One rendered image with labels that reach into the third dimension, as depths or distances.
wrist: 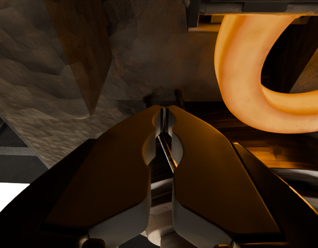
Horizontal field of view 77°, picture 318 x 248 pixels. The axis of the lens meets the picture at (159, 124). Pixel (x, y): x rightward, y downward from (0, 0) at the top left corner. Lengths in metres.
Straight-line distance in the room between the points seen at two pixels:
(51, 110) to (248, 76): 0.16
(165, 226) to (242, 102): 0.23
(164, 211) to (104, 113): 0.21
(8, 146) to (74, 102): 6.39
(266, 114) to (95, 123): 0.33
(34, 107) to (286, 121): 0.23
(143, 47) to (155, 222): 0.28
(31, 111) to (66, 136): 0.33
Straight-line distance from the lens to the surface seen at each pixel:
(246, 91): 0.19
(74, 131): 0.49
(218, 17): 0.22
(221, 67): 0.17
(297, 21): 0.31
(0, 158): 10.29
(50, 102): 0.17
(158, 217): 0.36
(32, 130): 0.54
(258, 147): 0.29
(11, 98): 0.19
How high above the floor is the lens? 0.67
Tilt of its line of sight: 50 degrees up
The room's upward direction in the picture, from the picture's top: 179 degrees clockwise
